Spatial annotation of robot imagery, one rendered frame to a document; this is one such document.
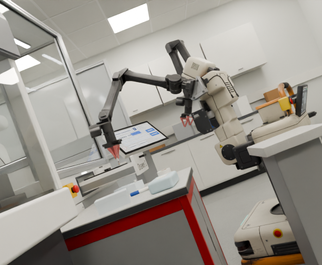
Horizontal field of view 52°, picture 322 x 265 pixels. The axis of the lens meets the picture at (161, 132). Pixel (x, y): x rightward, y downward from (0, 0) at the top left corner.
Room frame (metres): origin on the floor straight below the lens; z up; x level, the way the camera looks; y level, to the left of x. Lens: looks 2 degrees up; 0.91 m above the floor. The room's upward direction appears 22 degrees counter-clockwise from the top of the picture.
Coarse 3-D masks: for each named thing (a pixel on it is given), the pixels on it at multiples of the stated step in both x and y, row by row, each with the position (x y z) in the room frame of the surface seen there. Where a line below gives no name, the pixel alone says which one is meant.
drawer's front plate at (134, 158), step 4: (140, 152) 1.95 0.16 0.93; (132, 156) 1.72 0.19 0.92; (136, 156) 1.80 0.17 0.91; (132, 160) 1.72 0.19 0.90; (136, 160) 1.76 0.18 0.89; (140, 160) 1.87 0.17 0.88; (136, 164) 1.73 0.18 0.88; (136, 168) 1.72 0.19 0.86; (140, 168) 1.79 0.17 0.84; (144, 168) 1.88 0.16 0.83; (148, 168) 2.00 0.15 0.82; (136, 172) 1.72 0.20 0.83; (140, 172) 1.75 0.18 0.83
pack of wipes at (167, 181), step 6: (168, 174) 1.27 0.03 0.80; (174, 174) 1.27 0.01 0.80; (156, 180) 1.21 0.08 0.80; (162, 180) 1.19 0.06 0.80; (168, 180) 1.19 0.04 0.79; (174, 180) 1.22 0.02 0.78; (150, 186) 1.20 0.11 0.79; (156, 186) 1.20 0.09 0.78; (162, 186) 1.19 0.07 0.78; (168, 186) 1.19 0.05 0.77; (150, 192) 1.21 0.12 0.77; (156, 192) 1.20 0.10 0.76
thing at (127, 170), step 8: (120, 168) 1.75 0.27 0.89; (128, 168) 1.74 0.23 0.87; (96, 176) 1.77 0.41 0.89; (104, 176) 1.76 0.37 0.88; (112, 176) 1.76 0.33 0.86; (120, 176) 1.75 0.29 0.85; (80, 184) 1.78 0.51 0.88; (88, 184) 1.77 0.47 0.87; (96, 184) 1.77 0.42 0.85; (104, 184) 1.76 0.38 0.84
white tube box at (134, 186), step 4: (140, 180) 1.61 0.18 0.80; (128, 184) 1.66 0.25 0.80; (132, 184) 1.57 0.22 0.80; (136, 184) 1.56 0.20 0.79; (140, 184) 1.60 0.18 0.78; (120, 188) 1.58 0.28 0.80; (124, 188) 1.57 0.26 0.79; (128, 188) 1.56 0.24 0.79; (132, 188) 1.56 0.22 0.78; (136, 188) 1.55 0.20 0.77; (140, 188) 1.58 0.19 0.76; (128, 192) 1.57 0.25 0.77
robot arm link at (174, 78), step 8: (120, 72) 2.11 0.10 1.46; (128, 72) 2.12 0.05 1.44; (120, 80) 2.10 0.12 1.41; (128, 80) 2.14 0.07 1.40; (136, 80) 2.11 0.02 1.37; (144, 80) 2.08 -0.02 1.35; (152, 80) 2.05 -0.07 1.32; (160, 80) 2.03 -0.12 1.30; (168, 80) 2.00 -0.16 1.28; (176, 80) 1.96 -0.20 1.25; (168, 88) 2.05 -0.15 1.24
